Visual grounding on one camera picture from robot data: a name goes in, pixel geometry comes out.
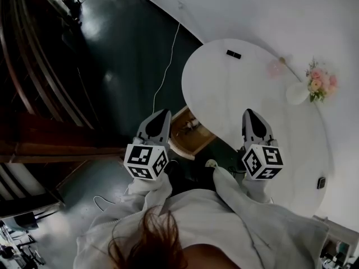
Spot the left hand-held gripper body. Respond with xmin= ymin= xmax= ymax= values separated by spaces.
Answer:
xmin=123 ymin=137 xmax=172 ymax=182

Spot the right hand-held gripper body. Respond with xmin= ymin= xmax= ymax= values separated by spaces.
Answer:
xmin=241 ymin=140 xmax=284 ymax=182

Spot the wooden storage box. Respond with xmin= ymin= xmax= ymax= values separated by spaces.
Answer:
xmin=168 ymin=105 xmax=217 ymax=161

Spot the person's left forearm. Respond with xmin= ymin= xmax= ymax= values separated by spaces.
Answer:
xmin=122 ymin=175 xmax=173 ymax=221

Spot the person's right forearm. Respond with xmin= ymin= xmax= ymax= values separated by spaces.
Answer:
xmin=241 ymin=177 xmax=275 ymax=207

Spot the person's left leg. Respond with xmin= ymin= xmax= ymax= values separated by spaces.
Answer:
xmin=164 ymin=160 xmax=186 ymax=192

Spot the person's leg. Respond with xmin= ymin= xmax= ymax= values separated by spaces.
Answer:
xmin=190 ymin=166 xmax=217 ymax=192
xmin=164 ymin=160 xmax=186 ymax=192

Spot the person's right leg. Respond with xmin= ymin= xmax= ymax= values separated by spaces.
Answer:
xmin=190 ymin=166 xmax=217 ymax=192

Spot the pink glass bottle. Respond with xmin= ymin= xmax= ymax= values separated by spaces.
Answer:
xmin=266 ymin=56 xmax=287 ymax=80

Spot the pink flower bouquet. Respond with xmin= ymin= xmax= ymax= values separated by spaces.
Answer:
xmin=305 ymin=57 xmax=339 ymax=104

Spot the person's grey hoodie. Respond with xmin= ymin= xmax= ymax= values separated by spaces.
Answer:
xmin=72 ymin=166 xmax=329 ymax=269

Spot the dark wooden staircase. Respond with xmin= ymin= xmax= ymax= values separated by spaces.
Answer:
xmin=0 ymin=0 xmax=127 ymax=219

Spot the wooden shelf unit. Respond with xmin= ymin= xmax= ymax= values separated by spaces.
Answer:
xmin=313 ymin=214 xmax=359 ymax=269

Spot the black bag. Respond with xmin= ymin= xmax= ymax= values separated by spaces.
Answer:
xmin=61 ymin=0 xmax=84 ymax=11

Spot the white floor cable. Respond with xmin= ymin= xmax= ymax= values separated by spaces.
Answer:
xmin=93 ymin=22 xmax=181 ymax=213

